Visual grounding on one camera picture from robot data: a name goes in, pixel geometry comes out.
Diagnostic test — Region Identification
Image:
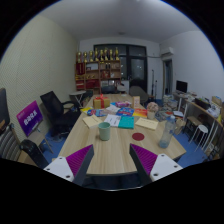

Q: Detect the yellow gift box red ribbon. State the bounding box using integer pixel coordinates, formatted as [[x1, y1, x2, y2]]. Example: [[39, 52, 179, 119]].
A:
[[92, 94, 111, 110]]

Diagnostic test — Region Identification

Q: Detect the small white table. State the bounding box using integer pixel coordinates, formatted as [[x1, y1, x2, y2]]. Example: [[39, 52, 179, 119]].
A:
[[69, 90, 88, 108]]

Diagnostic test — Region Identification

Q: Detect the black microphone stand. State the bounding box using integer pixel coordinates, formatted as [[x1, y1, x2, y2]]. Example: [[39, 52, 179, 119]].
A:
[[150, 69, 158, 99]]

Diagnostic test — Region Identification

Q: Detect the grey armchair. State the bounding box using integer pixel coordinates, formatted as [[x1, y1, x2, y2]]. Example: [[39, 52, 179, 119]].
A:
[[129, 85, 149, 104]]

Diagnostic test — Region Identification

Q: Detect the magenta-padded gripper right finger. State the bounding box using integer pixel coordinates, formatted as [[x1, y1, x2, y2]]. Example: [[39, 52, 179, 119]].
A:
[[128, 143, 184, 187]]

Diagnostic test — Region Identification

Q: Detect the dried flower bunch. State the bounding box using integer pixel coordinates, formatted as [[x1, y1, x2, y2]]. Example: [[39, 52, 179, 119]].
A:
[[146, 101, 160, 120]]

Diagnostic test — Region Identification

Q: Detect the white printed booklet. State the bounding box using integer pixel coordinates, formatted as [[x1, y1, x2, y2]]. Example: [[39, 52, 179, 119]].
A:
[[103, 113, 122, 128]]

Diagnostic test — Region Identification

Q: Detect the long wooden side desk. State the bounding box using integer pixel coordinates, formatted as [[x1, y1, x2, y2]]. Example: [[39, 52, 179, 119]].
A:
[[173, 91, 224, 158]]

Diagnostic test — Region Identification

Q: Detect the blue colourful book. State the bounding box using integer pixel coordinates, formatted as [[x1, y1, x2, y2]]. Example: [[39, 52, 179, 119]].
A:
[[115, 106, 135, 117]]

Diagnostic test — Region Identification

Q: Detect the striped cushioned chair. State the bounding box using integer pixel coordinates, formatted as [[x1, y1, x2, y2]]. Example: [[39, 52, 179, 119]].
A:
[[0, 123, 23, 163]]

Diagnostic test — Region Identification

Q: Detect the orange yellow book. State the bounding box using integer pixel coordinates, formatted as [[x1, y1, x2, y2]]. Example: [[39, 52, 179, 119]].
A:
[[132, 107, 149, 118]]

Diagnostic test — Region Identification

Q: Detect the clear plastic water bottle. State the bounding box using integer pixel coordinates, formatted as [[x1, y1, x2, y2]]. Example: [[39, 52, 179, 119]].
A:
[[158, 115, 177, 149]]

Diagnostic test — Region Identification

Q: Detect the orange standing card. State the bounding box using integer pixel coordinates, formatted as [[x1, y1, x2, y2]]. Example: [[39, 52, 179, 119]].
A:
[[132, 95, 141, 109]]

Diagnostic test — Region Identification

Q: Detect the white wall air conditioner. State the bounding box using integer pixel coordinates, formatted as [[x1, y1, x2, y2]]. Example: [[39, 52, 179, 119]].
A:
[[160, 46, 175, 57]]

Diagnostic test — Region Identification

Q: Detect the pale green cup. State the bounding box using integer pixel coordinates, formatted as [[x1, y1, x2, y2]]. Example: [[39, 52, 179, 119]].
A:
[[97, 121, 112, 142]]

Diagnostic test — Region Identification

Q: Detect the black office chair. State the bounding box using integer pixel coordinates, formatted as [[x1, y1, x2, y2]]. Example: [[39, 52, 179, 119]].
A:
[[39, 90, 82, 138]]

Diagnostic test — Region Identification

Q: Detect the black mesh chair back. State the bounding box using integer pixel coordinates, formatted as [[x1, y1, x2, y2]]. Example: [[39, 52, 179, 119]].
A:
[[19, 138, 49, 169]]

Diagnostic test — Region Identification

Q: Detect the flat round red coaster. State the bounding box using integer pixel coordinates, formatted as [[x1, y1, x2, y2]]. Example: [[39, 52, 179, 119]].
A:
[[131, 132, 146, 142]]

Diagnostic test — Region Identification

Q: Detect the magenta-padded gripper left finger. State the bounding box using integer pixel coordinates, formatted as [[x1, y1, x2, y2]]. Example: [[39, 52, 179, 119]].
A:
[[43, 143, 95, 187]]

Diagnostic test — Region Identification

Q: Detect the stacked books pile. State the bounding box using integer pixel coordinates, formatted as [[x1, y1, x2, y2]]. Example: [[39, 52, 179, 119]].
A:
[[162, 94, 181, 113]]

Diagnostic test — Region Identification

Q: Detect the purple sign board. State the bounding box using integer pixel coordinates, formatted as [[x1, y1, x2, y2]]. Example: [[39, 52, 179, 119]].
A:
[[15, 100, 44, 138]]

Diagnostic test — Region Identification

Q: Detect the white desktop appliance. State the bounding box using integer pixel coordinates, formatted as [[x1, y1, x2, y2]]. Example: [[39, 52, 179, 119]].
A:
[[206, 103, 222, 118]]

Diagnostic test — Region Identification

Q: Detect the dark wooden stool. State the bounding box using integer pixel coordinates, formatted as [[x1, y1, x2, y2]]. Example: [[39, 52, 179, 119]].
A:
[[182, 115, 202, 134]]

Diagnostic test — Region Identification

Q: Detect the black printer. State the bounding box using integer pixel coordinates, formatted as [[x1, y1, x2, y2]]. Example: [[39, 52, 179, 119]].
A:
[[194, 97, 211, 110]]

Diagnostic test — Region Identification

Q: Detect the black framed window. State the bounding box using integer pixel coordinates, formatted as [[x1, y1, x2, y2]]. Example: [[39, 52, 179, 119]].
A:
[[93, 43, 148, 91]]

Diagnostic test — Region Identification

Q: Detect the wooden shelf unit with trophies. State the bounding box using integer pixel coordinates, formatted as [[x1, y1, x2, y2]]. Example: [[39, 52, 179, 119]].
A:
[[74, 47, 123, 94]]

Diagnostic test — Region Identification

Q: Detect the pink small box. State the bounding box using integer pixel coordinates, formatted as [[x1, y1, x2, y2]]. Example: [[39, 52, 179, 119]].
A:
[[115, 100, 133, 108]]

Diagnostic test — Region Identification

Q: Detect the white round stool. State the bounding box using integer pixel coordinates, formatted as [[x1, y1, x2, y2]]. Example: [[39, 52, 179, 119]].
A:
[[189, 124, 209, 151]]

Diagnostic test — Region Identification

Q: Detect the teal book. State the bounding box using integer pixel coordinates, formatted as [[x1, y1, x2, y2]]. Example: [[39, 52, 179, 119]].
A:
[[117, 115, 135, 130]]

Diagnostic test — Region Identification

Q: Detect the beige flat box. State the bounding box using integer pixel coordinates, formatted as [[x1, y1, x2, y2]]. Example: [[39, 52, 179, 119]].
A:
[[82, 114, 103, 129]]

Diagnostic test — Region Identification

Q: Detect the blue red patterned booklet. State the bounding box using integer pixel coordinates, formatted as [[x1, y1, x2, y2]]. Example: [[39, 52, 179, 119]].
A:
[[87, 108, 108, 118]]

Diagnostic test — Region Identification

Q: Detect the cardboard box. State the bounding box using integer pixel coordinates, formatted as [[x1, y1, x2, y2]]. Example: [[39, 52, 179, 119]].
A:
[[211, 95, 224, 107]]

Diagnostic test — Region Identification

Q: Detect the black computer monitor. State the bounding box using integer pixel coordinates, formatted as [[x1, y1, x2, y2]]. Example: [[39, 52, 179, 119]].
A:
[[175, 79, 189, 94]]

